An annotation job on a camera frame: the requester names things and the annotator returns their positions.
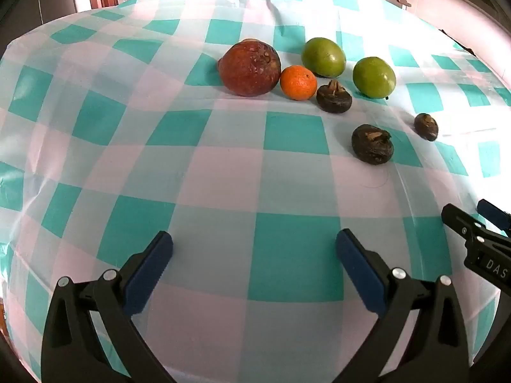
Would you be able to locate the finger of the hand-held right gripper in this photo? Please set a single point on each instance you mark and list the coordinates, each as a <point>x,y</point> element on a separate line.
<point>495,215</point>
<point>459,221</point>

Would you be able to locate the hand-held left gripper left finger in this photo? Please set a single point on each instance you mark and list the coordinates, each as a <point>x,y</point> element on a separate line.
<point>149,271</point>

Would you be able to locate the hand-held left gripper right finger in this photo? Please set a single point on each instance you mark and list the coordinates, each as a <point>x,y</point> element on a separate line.
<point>359,271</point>

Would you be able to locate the orange mandarin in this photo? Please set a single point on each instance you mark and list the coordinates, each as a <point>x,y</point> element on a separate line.
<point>298,83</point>

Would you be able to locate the small dark brown water chestnut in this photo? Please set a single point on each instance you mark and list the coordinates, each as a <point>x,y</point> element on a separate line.
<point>426,128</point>

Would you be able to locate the teal white checked tablecloth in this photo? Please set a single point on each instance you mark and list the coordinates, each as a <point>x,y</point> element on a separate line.
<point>223,191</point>

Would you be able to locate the green round fruit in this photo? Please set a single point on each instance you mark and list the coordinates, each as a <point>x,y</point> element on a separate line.
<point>374,78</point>
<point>323,58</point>

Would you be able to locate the large reddish brown fruit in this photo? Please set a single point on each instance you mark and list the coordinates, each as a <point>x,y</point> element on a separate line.
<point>248,68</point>

